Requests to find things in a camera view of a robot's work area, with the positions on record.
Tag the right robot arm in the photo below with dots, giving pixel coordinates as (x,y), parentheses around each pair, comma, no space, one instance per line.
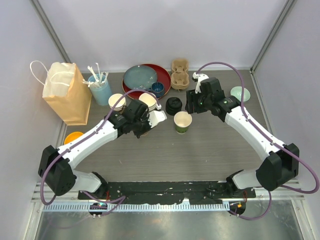
(278,164)

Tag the small dark blue bowl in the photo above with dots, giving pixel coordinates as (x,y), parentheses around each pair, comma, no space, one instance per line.
(158,89)

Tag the cardboard cup carrier stack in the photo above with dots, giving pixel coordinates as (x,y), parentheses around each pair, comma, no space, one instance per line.
(179,74)

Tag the brown paper cup stack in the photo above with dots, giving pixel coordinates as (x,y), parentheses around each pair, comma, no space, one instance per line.
(117,102)

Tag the white slotted cable duct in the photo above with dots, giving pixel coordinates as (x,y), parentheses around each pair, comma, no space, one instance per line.
(88,206)

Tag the green paper cup stack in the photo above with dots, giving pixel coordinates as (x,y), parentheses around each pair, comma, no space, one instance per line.
(149,100)

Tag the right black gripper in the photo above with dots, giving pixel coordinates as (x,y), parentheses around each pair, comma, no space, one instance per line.
(191,97)

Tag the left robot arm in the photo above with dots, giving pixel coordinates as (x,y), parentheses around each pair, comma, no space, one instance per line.
(57,167)

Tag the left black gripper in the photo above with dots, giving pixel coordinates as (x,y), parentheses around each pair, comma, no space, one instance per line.
(145,116)

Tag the red round tray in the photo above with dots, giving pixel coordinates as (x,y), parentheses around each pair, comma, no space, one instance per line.
(162,76)

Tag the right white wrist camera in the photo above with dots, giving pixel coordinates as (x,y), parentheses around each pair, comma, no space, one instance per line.
(198,78)

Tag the orange round dish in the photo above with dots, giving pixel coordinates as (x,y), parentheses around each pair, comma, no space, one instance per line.
(72,136)

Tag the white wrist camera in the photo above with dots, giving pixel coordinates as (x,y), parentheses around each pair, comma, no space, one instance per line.
(198,78)
(156,117)

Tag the blue-grey ceramic plate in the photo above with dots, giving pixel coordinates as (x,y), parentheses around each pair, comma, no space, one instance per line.
(140,77)

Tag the aluminium frame rail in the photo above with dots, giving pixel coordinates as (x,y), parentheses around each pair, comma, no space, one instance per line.
(280,193)

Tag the black cup lid stack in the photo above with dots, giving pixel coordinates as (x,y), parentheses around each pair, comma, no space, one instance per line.
(173,105)

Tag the light blue cylinder holder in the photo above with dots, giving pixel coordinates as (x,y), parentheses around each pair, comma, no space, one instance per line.
(101,90)

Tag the single green paper cup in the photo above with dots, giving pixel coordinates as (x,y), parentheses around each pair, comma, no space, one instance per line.
(182,121)

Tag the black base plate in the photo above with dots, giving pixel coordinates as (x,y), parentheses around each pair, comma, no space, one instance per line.
(171,192)

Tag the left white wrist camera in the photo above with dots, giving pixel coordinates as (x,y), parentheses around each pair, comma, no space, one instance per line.
(156,117)

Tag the brown paper bag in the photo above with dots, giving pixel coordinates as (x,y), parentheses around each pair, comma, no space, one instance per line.
(66,94)

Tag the pale green ceramic bowl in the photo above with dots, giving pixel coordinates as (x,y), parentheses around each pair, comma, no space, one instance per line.
(237,93)

